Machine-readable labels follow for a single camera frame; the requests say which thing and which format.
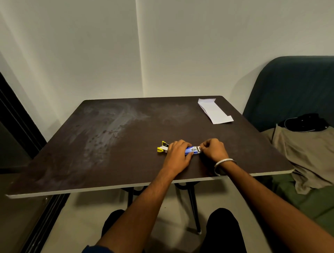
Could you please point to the person's right hand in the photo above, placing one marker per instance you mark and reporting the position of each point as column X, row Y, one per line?
column 215, row 151

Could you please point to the person's left hand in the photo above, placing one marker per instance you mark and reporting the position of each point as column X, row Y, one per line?
column 177, row 156

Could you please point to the person's right forearm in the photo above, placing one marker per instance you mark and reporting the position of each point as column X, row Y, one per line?
column 271, row 208

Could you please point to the dark teal sofa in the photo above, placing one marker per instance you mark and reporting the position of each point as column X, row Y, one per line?
column 289, row 91

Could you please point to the person's black trousers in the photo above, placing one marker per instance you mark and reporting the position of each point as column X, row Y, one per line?
column 224, row 232

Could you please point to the silver metal bangle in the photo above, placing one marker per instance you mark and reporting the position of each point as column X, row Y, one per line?
column 224, row 164

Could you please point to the white folded paper sheet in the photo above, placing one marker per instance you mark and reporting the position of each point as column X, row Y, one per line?
column 215, row 111

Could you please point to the dark brown folding table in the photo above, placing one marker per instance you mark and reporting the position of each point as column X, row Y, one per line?
column 146, row 140

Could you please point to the green bedsheet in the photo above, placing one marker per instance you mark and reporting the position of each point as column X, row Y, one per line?
column 310, row 200

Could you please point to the blue shirt sleeve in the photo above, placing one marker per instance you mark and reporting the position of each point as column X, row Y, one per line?
column 96, row 249

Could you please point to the black door frame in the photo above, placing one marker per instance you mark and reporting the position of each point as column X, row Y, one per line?
column 23, row 146

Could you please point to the beige cloth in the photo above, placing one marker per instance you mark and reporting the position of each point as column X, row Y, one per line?
column 305, row 153

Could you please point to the person's right fingers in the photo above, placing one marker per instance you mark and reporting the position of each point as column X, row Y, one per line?
column 206, row 147

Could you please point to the blue and yellow small carton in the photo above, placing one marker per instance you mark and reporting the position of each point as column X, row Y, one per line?
column 191, row 150

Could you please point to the person's left thumb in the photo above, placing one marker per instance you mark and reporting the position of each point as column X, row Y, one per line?
column 190, row 156

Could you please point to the black cap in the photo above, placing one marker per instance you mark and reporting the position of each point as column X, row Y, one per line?
column 304, row 122

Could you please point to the person's left forearm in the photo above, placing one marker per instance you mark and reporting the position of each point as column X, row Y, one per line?
column 141, row 213

